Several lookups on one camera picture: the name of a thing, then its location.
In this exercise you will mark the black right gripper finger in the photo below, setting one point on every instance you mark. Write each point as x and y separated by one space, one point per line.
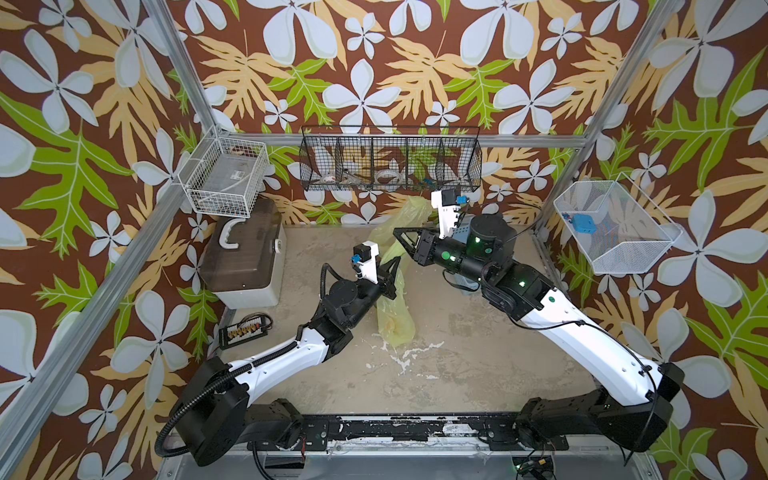
412 251
407 234

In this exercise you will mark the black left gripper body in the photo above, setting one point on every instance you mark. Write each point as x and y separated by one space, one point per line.
366 295

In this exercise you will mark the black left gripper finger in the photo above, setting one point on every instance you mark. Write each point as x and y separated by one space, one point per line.
388 270
390 290

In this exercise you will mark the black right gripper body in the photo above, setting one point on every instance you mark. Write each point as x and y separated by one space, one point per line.
444 254

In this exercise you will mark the green avocado-print plastic bag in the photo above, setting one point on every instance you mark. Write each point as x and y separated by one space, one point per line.
395 323

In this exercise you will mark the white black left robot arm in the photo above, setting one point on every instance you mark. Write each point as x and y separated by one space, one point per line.
216 407

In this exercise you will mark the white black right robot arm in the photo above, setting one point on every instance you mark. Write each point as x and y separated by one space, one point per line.
632 404

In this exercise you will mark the black tray with orange parts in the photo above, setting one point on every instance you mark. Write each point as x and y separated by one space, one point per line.
249 328

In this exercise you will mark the brown lidded storage box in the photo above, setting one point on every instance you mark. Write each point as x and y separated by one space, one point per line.
243 264

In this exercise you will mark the blue small object in basket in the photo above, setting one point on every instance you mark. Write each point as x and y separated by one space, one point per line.
580 223

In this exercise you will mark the white mesh basket right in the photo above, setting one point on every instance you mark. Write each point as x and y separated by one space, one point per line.
633 232

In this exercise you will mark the small black electronics board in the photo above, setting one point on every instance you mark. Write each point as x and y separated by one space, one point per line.
542 469

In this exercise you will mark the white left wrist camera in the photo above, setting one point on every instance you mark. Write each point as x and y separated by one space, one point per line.
366 259

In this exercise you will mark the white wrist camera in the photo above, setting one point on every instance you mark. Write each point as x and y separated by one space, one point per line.
366 259
448 203

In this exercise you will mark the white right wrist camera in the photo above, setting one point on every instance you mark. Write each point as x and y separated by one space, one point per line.
448 203

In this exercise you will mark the black wire basket centre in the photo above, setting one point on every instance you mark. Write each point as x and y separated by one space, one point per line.
389 158

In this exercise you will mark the white wire basket left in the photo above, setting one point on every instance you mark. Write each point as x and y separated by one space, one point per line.
223 174

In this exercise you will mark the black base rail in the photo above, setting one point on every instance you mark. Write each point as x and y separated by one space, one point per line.
314 433

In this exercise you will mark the aluminium frame post right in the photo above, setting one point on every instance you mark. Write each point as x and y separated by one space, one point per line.
651 30

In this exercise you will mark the aluminium frame post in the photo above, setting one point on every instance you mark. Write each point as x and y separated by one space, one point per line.
178 54
651 30

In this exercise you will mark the aluminium frame post left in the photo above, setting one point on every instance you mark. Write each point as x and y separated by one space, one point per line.
178 54

